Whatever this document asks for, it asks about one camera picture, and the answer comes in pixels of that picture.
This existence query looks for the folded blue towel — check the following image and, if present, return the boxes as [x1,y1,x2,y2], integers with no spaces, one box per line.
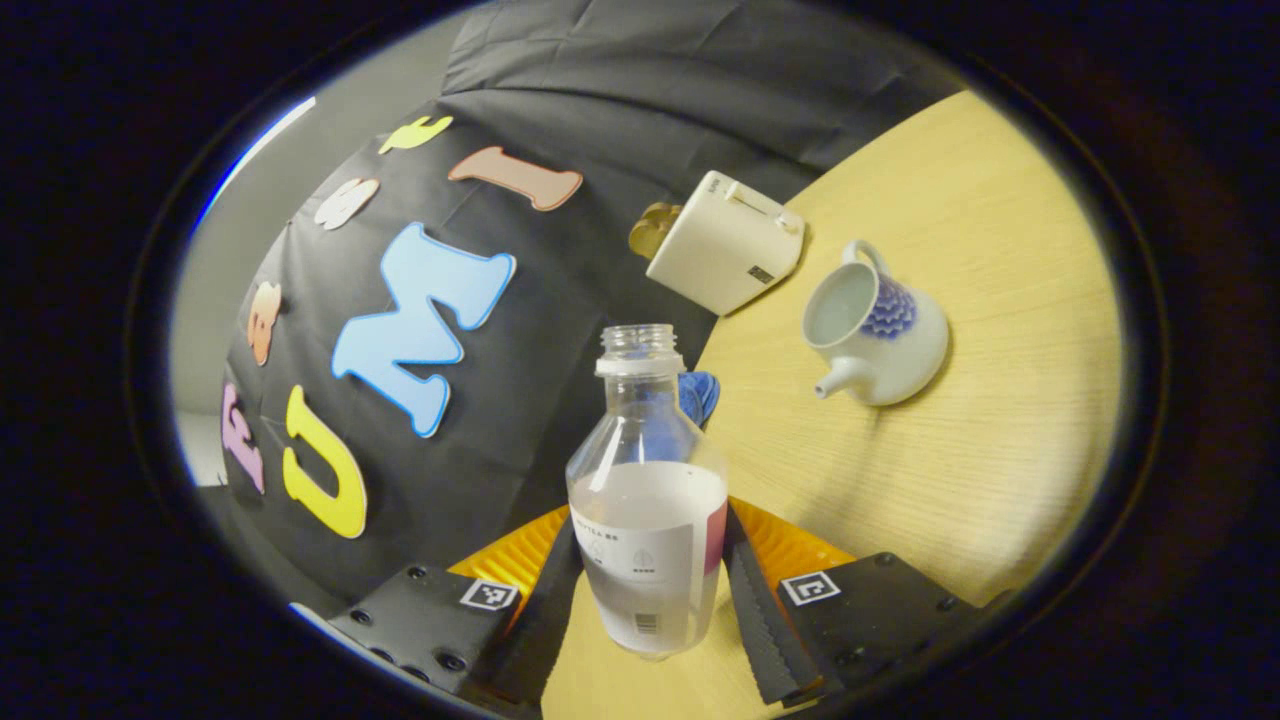
[678,371,721,431]

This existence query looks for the black backdrop cloth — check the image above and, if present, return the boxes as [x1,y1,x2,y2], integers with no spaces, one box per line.
[222,0,966,611]

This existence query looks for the clear plastic water bottle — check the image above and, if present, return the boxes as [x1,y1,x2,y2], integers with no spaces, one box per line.
[566,323,729,661]

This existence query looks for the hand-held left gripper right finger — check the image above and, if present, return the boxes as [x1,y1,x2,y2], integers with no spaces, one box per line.
[722,497,1011,706]

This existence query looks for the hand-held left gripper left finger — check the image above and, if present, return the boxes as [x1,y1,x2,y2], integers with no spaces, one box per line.
[328,504,586,713]

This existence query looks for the cream white toaster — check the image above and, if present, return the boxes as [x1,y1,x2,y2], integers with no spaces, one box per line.
[646,170,806,317]

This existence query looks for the white blue-patterned teacup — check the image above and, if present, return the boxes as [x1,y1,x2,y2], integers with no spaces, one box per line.
[802,239,950,407]

